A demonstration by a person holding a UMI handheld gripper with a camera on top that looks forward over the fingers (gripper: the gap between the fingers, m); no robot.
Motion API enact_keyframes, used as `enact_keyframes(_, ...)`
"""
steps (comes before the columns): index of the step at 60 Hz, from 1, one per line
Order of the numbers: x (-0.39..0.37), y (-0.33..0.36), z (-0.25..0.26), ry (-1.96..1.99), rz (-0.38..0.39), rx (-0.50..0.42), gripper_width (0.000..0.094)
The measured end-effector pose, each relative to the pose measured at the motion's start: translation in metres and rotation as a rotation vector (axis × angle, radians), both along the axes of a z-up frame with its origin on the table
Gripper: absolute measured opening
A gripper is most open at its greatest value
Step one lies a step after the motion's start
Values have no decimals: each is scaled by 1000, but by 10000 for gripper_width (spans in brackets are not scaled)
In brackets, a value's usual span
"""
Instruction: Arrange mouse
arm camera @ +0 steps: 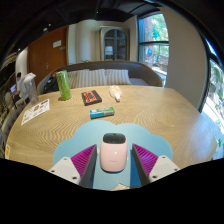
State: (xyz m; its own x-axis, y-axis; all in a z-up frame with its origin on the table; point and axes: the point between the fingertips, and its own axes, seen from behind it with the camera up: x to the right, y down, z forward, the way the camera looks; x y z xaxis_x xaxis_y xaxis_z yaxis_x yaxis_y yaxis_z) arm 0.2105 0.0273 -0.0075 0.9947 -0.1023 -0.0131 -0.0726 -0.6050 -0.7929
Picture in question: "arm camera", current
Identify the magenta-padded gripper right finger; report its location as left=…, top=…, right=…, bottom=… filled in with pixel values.
left=131, top=143, right=181, bottom=187

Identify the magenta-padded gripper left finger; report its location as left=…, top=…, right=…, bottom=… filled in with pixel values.
left=48, top=143, right=98, bottom=189

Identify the pink computer mouse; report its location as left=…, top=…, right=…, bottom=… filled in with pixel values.
left=99, top=132, right=129, bottom=173

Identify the light blue cloud-shaped mouse pad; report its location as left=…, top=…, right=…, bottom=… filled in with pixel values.
left=52, top=119, right=174, bottom=192

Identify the small green blue pack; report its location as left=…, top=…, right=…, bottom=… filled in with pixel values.
left=89, top=106, right=116, bottom=120

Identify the white sticker sheet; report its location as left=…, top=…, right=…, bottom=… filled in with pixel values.
left=20, top=98, right=51, bottom=127

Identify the black box with orange print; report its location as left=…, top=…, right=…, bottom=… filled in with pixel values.
left=81, top=89, right=103, bottom=107

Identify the cream white tube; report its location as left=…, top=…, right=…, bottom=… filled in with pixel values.
left=109, top=85, right=123, bottom=103

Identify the green drink can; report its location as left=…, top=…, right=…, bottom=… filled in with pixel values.
left=55, top=69, right=72, bottom=101

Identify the black framed window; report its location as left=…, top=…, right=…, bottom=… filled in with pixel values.
left=137, top=12, right=170, bottom=79
left=199, top=39, right=224, bottom=161

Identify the striped cushion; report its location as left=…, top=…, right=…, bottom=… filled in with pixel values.
left=78, top=68, right=108, bottom=88
left=104, top=68, right=132, bottom=86
left=67, top=68, right=91, bottom=89

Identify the grey curved sofa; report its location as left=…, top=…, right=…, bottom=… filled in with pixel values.
left=37, top=60, right=164, bottom=95

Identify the clear shaker bottle white lid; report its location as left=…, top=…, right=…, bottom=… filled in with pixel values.
left=22, top=72, right=40, bottom=105

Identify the person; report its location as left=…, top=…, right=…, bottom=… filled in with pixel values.
left=15, top=71, right=25, bottom=94

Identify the brown wooden door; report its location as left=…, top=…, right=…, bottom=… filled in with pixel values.
left=27, top=25, right=69, bottom=86

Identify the arched glass door cabinet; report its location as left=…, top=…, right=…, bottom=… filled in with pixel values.
left=99, top=26, right=131, bottom=62

